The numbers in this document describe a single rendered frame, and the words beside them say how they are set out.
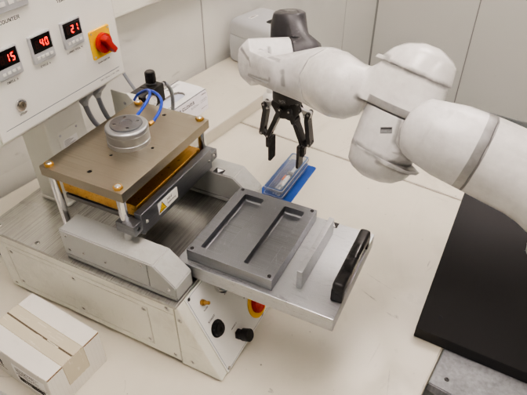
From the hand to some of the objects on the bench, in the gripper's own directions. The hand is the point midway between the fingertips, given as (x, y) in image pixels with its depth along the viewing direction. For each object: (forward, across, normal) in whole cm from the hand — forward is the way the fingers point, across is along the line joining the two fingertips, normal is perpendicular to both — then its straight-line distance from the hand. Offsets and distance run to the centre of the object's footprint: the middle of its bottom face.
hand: (285, 154), depth 137 cm
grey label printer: (+6, -38, +64) cm, 75 cm away
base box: (+10, -11, -43) cm, 46 cm away
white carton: (+6, -44, +9) cm, 46 cm away
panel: (+9, +17, -45) cm, 49 cm away
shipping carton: (+10, -15, -73) cm, 75 cm away
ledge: (+10, -42, +34) cm, 55 cm away
